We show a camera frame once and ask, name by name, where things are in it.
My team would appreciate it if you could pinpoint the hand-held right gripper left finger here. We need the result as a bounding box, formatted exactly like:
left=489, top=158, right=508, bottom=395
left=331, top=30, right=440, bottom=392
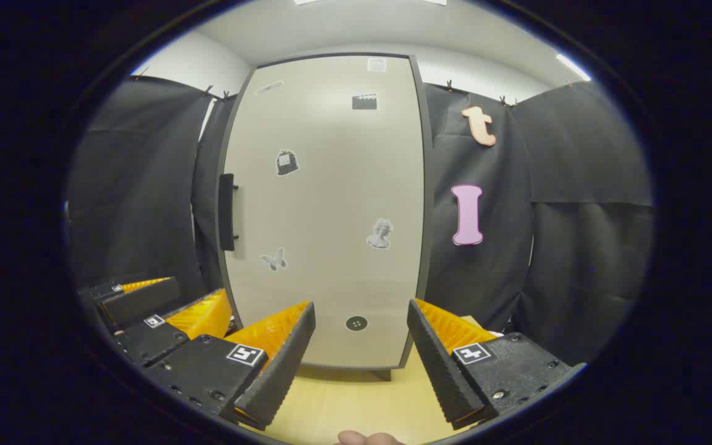
left=146, top=301, right=316, bottom=431

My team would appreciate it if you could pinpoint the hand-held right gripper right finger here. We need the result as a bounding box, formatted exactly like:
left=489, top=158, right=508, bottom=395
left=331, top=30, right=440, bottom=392
left=407, top=299, right=585, bottom=431

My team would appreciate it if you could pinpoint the black door handle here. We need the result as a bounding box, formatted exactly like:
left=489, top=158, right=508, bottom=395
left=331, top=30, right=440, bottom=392
left=218, top=174, right=239, bottom=252

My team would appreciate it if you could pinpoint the dark grey cabinet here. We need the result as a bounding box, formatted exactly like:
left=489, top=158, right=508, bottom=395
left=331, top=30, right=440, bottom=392
left=216, top=53, right=437, bottom=381

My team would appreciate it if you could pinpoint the black backdrop cloth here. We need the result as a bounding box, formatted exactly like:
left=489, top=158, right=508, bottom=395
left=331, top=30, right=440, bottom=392
left=66, top=75, right=653, bottom=365

